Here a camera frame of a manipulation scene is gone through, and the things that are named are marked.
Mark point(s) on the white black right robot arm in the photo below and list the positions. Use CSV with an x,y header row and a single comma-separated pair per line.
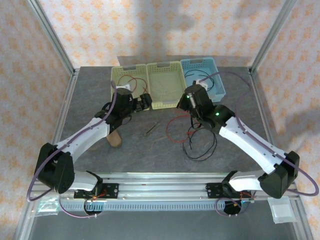
x,y
250,145

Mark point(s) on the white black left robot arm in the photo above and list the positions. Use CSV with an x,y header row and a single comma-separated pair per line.
x,y
82,137

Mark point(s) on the small thin metal pin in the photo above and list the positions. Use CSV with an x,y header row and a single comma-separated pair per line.
x,y
151,130

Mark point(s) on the yellow-green plastic basket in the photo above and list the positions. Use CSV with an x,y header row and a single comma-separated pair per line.
x,y
162,75
117,72

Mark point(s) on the brown wooden block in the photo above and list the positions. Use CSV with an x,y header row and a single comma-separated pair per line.
x,y
115,140

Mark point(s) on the light blue plastic basket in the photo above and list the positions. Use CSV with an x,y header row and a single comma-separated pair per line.
x,y
200,65

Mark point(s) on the clear bag with white pad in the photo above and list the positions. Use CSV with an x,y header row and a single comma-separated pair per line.
x,y
282,210

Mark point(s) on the clear bag with green parts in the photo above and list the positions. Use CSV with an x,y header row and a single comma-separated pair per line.
x,y
47,206

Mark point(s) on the aluminium table side rail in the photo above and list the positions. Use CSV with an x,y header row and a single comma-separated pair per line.
x,y
261,105
59,125

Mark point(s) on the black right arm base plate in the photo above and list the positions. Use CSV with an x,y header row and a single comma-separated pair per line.
x,y
212,190

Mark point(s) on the aluminium rail beam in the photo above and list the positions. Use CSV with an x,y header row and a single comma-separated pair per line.
x,y
162,186

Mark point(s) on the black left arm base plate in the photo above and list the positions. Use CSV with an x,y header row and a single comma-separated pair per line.
x,y
112,191

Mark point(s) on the aluminium frame post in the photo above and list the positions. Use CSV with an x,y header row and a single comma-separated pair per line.
x,y
275,32
50,32

